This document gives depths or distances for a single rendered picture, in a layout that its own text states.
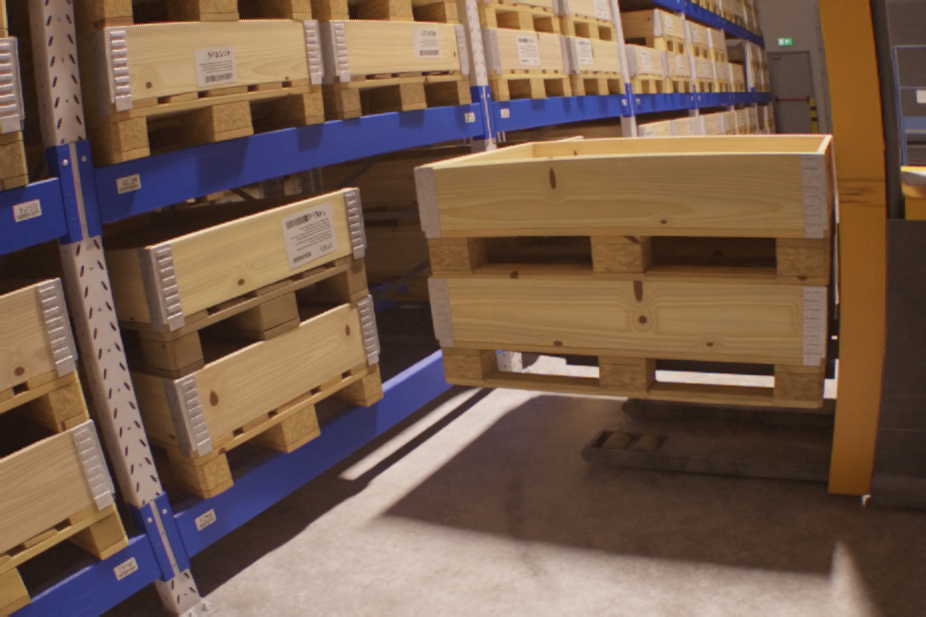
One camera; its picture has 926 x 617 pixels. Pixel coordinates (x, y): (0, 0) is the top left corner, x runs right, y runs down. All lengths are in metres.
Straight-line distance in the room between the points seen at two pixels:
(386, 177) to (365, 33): 1.26
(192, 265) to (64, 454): 0.59
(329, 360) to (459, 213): 0.57
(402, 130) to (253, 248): 0.82
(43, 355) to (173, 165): 0.59
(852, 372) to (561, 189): 0.96
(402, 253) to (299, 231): 1.54
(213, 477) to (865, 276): 1.79
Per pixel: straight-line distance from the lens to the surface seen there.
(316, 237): 2.24
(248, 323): 2.14
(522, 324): 2.23
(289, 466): 2.26
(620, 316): 2.10
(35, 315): 1.70
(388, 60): 2.63
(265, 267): 2.10
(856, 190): 1.95
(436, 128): 2.83
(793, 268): 1.95
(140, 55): 1.89
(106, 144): 1.84
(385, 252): 3.73
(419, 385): 2.73
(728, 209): 1.94
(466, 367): 2.37
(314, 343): 2.25
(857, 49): 1.94
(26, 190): 1.70
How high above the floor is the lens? 1.15
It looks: 15 degrees down
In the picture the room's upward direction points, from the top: 7 degrees counter-clockwise
